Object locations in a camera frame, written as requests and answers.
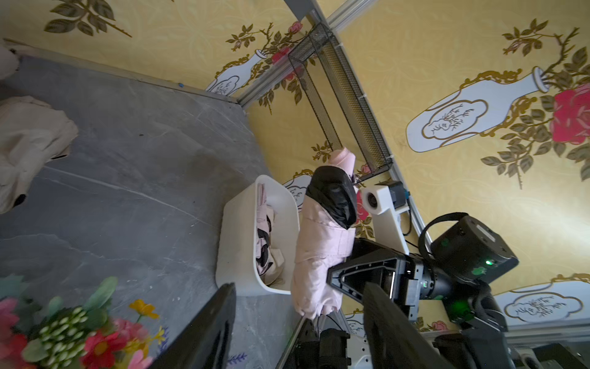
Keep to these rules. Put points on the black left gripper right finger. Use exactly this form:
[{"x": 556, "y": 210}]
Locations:
[{"x": 393, "y": 341}]

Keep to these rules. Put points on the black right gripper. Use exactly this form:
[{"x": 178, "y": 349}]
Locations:
[{"x": 405, "y": 279}]

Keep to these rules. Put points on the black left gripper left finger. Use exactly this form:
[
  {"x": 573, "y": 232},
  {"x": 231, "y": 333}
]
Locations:
[{"x": 205, "y": 342}]

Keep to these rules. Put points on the light pink umbrella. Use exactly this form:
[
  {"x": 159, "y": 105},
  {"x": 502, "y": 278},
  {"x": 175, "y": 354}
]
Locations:
[{"x": 326, "y": 235}]

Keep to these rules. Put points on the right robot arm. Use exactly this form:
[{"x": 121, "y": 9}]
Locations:
[{"x": 456, "y": 269}]

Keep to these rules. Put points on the white plastic storage box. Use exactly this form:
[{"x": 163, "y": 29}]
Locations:
[{"x": 236, "y": 254}]

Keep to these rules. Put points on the cream folded umbrella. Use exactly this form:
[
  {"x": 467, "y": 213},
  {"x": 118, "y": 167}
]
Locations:
[{"x": 32, "y": 134}]

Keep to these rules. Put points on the artificial flower bouquet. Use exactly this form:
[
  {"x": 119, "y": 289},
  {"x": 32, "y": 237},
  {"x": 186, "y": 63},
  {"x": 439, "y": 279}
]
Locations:
[{"x": 83, "y": 336}]

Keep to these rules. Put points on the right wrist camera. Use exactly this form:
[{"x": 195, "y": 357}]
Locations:
[{"x": 385, "y": 202}]

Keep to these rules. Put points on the black wire mesh basket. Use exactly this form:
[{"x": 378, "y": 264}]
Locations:
[{"x": 340, "y": 105}]

